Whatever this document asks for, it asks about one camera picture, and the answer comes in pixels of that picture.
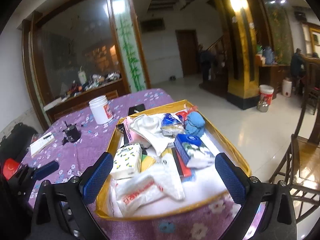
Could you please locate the wooden glass cabinet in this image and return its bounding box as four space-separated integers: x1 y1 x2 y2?
21 0 132 128

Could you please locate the flat black box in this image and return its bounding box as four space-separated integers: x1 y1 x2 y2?
127 103 146 117

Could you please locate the red black yellow sponge pack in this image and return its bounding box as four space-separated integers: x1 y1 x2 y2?
172 147 196 181

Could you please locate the red plastic bag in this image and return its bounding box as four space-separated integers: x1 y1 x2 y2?
176 104 198 121

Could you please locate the bamboo painted column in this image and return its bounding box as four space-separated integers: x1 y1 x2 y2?
107 0 148 93

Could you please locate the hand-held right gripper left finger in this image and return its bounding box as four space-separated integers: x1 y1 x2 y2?
32 152 114 240

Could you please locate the black bag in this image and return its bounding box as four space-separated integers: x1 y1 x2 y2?
0 122 38 163

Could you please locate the wooden staircase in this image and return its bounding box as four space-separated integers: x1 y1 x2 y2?
198 34 230 91

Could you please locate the wooden desk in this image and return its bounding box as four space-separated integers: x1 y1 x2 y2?
258 63 292 93

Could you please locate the clutter pile on ledge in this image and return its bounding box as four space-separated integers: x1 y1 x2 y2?
62 71 123 98

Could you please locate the white bottle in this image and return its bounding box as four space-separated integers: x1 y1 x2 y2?
77 66 88 86

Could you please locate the white red-print plastic bag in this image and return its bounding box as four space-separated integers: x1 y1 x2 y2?
112 154 186 217

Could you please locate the purple floral tablecloth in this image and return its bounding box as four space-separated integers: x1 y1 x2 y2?
21 88 267 240

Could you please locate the printed facial tissue pack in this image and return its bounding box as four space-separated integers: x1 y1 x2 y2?
110 143 143 180

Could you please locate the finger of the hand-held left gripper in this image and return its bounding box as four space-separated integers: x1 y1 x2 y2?
34 161 60 180

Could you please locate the pink tissue pack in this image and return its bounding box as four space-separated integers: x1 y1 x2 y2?
124 116 145 143

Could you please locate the white towel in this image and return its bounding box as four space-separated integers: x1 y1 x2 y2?
129 114 176 157

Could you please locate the brown wooden door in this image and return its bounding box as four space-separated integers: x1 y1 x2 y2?
174 29 200 77

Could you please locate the wooden chair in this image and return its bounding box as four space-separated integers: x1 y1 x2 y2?
268 57 320 207

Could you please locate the metal kettle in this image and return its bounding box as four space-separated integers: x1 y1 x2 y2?
256 99 270 113

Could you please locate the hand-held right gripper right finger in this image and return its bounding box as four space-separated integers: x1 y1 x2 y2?
214 152 298 240

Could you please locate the dark wall vent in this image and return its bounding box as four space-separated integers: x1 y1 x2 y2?
140 17 166 32

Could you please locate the yellow box with white lining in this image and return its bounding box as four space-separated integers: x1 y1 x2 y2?
95 99 252 222

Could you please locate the blue cloth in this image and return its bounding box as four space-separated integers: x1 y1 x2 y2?
184 111 206 137

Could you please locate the blue beige plastic packet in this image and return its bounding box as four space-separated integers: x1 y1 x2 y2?
161 113 186 137

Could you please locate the golden pillar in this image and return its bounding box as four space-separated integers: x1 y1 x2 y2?
212 0 276 111

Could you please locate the black round device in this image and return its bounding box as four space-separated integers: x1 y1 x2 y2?
61 121 82 145

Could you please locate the blue tissue pack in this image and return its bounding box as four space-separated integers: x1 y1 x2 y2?
174 134 216 169

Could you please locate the blue bag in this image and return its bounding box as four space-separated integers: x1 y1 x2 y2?
262 46 276 65

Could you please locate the green yellow sponge pack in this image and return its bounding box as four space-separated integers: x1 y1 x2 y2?
139 152 157 173

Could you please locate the white red bucket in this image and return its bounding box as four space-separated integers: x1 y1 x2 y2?
259 84 275 107

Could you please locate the white notebook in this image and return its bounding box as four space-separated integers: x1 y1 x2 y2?
29 132 56 156

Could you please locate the white plastic jar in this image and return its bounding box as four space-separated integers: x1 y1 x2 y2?
89 95 115 125

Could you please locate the white cylindrical appliance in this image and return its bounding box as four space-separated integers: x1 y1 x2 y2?
282 77 293 97

